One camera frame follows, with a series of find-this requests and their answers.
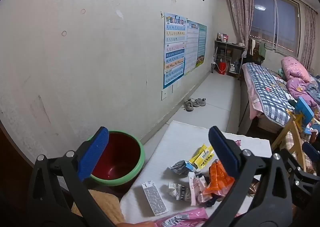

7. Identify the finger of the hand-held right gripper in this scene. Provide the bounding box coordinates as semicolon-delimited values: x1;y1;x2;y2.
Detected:
282;150;320;194
302;142;320;163

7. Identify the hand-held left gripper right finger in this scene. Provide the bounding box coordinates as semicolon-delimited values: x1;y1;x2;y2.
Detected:
204;125;293;227

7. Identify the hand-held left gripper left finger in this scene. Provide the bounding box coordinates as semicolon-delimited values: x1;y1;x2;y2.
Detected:
26;126;115;227

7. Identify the yellow printed carton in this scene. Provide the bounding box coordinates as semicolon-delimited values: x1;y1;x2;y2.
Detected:
196;146;216;170

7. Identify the green rimmed red bin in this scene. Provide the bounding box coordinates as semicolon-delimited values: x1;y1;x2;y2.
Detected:
86;131;146;187

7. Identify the yellow strip packet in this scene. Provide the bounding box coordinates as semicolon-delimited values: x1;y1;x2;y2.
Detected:
188;144;208;165

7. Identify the orange snack packet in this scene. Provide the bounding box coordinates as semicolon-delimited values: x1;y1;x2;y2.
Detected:
202;159;235;196

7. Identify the white pink sachet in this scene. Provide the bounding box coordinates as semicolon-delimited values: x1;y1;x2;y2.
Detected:
189;172;210;205

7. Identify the blue white wrapper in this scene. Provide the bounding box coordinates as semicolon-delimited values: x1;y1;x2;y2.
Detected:
170;160;198;175

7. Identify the brown cigarette box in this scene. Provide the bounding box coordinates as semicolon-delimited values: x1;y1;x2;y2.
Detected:
249;181;262;195

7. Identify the white carton with drawn pattern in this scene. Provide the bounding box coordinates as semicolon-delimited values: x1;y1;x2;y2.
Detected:
168;182;192;202

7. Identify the white box with grey pattern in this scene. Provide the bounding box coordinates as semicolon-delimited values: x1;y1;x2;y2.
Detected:
141;180;167;216

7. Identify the pink plastic wrapper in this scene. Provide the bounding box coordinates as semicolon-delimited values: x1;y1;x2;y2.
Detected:
154;208;208;227

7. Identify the wooden chair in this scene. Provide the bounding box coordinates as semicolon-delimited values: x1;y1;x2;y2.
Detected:
271;110;318;170

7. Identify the blue book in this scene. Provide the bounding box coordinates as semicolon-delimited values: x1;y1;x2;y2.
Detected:
295;97;315;128

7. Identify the white foam mat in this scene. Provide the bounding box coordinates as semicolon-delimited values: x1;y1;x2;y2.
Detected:
120;120;272;225

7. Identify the tan fuzzy cloth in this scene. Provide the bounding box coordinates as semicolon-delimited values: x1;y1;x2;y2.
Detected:
71;189;125;225

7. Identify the grey shoe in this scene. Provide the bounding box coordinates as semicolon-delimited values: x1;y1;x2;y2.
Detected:
184;98;195;112
192;97;207;107

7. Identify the bed with plaid blanket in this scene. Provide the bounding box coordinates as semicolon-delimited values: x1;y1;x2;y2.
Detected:
242;62;320;128

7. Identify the pink quilt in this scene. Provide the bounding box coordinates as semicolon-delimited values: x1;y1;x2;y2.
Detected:
280;57;320;108

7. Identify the red bucket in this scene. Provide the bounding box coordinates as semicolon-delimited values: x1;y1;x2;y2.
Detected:
216;61;228;75

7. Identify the black shelf table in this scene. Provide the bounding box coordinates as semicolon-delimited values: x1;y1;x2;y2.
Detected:
214;40;247;80

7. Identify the dark clothes pile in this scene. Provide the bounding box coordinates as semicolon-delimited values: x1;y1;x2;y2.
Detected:
246;39;265;64

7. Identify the pink curtain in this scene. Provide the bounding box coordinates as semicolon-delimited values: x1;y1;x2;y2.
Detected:
225;0;254;50
300;5;318;70

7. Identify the window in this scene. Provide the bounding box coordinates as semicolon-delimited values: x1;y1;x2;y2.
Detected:
250;0;300;56

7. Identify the blue chart wall poster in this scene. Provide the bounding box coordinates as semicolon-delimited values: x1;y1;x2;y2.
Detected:
163;12;187;90

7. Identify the white chart wall poster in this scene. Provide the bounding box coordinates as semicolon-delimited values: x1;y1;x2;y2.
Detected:
184;20;200;74

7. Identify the green blue wall poster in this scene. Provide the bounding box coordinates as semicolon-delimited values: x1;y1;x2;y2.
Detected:
195;24;207;68

